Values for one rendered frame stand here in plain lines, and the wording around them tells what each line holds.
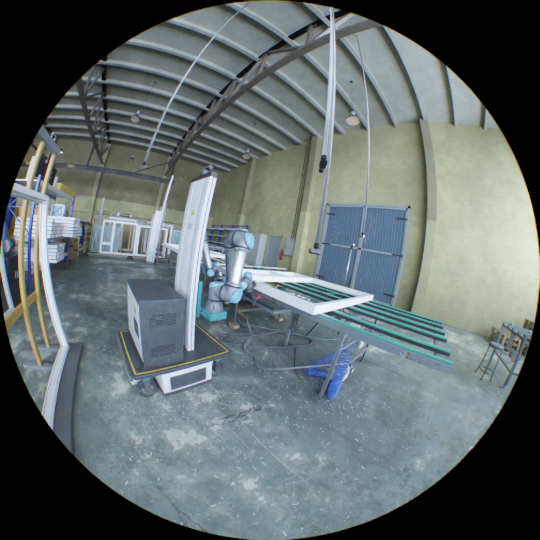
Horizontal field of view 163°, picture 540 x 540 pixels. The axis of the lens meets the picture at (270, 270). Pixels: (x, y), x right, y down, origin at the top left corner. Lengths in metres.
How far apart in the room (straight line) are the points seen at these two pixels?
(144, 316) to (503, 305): 8.92
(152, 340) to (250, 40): 8.42
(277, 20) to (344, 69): 3.00
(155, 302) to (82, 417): 1.10
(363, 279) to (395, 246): 1.89
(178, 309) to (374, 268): 7.39
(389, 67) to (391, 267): 7.63
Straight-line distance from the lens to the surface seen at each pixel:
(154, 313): 1.31
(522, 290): 8.82
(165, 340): 1.43
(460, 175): 8.93
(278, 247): 11.07
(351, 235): 8.52
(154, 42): 9.54
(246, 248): 1.39
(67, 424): 1.64
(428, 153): 8.88
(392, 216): 8.19
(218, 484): 1.33
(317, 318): 1.42
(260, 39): 8.19
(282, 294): 1.55
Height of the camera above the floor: 1.27
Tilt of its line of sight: 6 degrees down
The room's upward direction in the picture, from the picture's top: 10 degrees clockwise
